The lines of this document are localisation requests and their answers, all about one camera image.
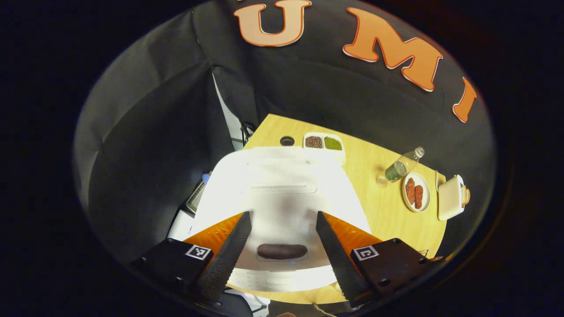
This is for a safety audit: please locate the white box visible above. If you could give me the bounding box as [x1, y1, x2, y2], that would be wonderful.
[167, 209, 197, 241]

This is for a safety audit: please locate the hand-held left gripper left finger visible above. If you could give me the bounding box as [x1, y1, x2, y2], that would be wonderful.
[132, 211, 253, 305]

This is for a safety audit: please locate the white toaster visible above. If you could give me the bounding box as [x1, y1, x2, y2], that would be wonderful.
[437, 174, 466, 221]

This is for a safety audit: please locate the dark rice cooker button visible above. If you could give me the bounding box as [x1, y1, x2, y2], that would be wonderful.
[256, 243, 308, 261]

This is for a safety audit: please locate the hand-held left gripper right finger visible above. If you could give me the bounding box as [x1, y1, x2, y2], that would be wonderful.
[315, 211, 435, 308]

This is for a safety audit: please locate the white rice cooker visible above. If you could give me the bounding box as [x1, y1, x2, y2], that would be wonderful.
[191, 146, 373, 294]

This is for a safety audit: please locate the white divided bean dish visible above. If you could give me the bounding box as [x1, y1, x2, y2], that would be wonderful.
[302, 132, 347, 166]

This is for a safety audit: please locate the white round plate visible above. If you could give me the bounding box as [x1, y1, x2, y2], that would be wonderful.
[402, 171, 431, 213]

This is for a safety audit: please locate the clear plastic water bottle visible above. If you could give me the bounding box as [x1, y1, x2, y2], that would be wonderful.
[376, 146, 426, 189]

